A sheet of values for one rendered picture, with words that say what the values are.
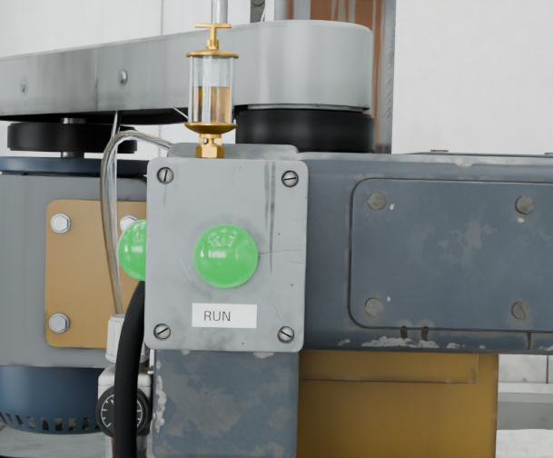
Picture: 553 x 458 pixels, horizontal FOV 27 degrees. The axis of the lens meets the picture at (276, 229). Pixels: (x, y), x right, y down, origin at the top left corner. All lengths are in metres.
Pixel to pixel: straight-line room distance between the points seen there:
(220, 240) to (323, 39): 0.22
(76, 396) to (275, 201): 0.53
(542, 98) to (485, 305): 5.34
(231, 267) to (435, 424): 0.41
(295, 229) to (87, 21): 5.35
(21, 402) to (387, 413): 0.34
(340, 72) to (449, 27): 5.17
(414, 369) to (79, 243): 0.31
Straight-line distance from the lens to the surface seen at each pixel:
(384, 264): 0.58
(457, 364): 0.84
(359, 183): 0.58
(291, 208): 0.53
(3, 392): 1.06
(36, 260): 0.99
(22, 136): 1.04
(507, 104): 5.88
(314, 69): 0.70
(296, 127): 0.69
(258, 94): 0.71
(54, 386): 1.03
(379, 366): 0.84
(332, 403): 0.89
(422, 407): 0.90
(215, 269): 0.52
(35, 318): 0.99
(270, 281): 0.53
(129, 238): 0.55
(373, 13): 1.09
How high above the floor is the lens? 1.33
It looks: 3 degrees down
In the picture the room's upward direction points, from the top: 1 degrees clockwise
